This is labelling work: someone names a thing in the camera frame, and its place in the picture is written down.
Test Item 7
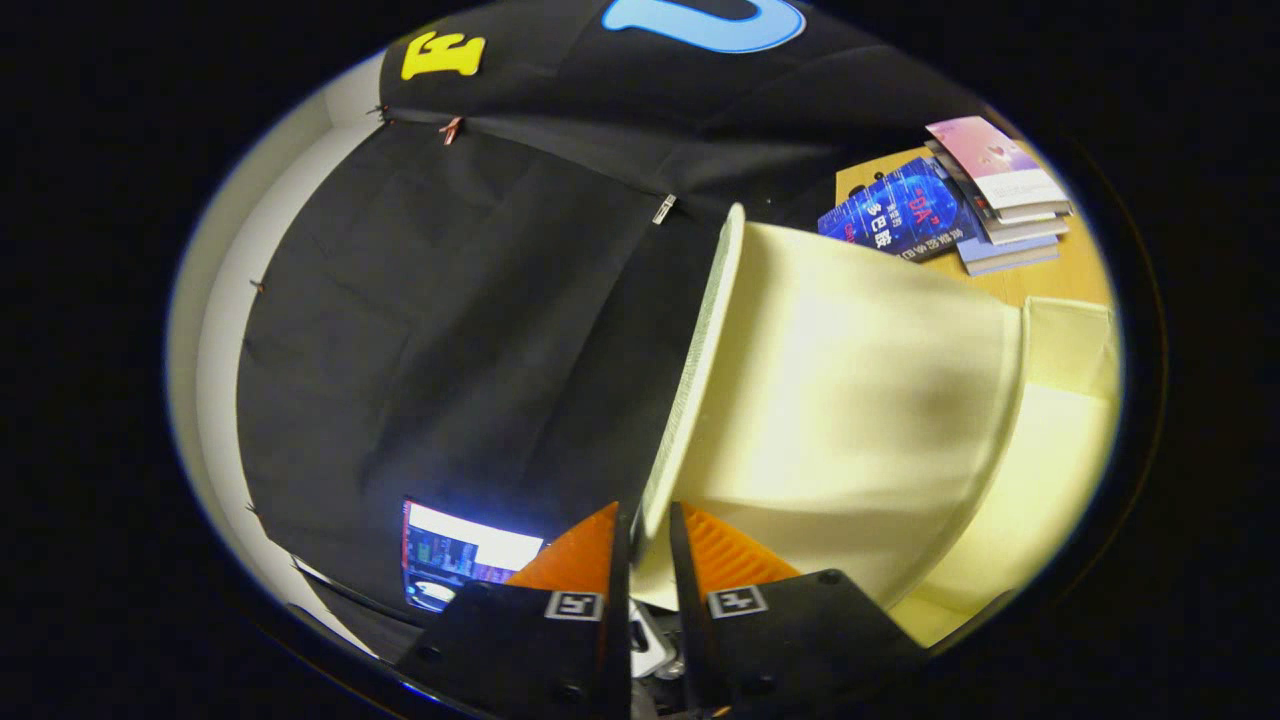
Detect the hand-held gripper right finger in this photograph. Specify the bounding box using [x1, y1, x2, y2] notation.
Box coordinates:
[668, 500, 928, 720]

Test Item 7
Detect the white thin book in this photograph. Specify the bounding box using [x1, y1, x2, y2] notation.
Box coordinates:
[950, 170, 1071, 247]

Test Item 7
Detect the grey blue thin book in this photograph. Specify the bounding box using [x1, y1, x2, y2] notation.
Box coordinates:
[955, 232, 1061, 278]

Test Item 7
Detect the blue cover book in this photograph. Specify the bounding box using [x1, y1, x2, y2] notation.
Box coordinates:
[818, 156, 986, 264]

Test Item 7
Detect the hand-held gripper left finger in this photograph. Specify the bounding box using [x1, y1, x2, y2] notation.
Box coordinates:
[395, 500, 633, 720]

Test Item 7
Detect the green fabric storage box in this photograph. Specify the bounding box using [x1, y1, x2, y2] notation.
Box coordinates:
[630, 203, 1123, 649]

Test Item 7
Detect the lit computer screen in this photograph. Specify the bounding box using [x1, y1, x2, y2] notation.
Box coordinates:
[402, 497, 546, 614]

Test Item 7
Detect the black backdrop cloth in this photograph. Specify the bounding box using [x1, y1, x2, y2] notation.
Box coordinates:
[235, 0, 1001, 661]

